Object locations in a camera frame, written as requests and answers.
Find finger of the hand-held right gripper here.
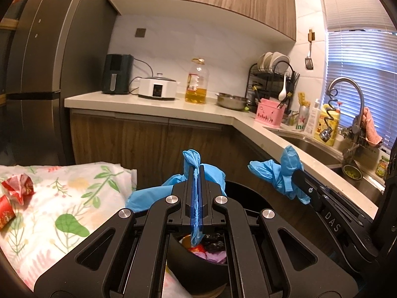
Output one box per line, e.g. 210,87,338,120
293,168,380,264

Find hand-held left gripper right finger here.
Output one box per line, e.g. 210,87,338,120
199,164,360,298

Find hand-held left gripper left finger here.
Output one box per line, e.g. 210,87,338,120
33,164,199,298

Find blue rubber glove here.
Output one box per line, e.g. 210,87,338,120
248,145,311,205
126,149,227,249

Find black plastic bag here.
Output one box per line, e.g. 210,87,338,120
201,237,225,250

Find purple plastic bag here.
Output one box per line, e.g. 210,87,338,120
198,251,227,264

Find black trash bin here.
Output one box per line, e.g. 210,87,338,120
133,178,335,298

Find steel kitchen sink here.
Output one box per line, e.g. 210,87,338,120
273,133,385,199

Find steel sink strainer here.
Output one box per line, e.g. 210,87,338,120
343,161,363,181

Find green beer can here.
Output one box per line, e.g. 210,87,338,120
295,105,311,131

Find white plastic bottle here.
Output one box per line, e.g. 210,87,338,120
305,99,321,135

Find yellow detergent bottle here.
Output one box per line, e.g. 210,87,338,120
314,102,341,146

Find pink utensil holder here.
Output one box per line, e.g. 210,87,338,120
256,98,287,127

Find wooden kitchen counter cabinet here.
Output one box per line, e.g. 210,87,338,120
65,91,379,218

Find pink dish cloth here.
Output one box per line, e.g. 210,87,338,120
364,107,383,148

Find steel mixing bowl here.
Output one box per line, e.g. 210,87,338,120
216,92,249,110

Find cooking oil bottle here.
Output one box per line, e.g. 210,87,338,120
185,58,210,104

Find steel kitchen faucet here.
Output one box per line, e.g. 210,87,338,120
319,77,373,143

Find white electric cooker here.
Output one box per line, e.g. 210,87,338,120
138,73,179,100

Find floral white tablecloth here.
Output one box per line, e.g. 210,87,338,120
0,161,194,298

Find hanging slotted spatula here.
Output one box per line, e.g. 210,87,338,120
305,29,314,70

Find white plate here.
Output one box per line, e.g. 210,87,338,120
270,54,290,73
259,52,274,70

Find white window blinds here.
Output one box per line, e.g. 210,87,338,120
323,0,397,149

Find black air fryer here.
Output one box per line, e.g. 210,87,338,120
102,54,134,95

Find red and white plastic bag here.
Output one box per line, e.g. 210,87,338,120
0,174,34,206

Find grey steel refrigerator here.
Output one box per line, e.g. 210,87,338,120
0,0,125,165

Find black wire dish rack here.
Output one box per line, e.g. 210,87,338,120
245,52,301,115

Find black power cable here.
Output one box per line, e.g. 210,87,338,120
130,58,156,94

